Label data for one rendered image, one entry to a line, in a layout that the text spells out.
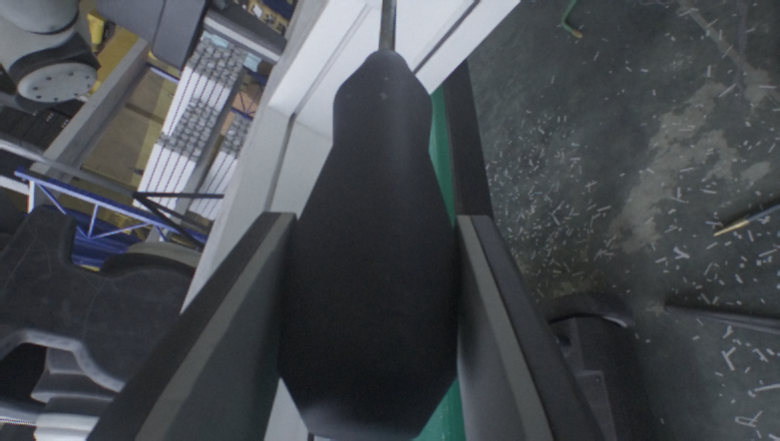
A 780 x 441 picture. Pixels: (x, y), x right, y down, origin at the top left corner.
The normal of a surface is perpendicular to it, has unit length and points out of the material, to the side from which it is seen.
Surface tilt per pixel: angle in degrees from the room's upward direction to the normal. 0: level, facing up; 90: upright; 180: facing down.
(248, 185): 90
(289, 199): 90
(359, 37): 90
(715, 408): 0
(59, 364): 57
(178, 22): 90
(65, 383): 52
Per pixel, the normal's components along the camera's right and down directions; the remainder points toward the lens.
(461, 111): 0.60, -0.48
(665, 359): -0.80, -0.39
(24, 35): 0.32, -0.06
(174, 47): -0.03, 0.78
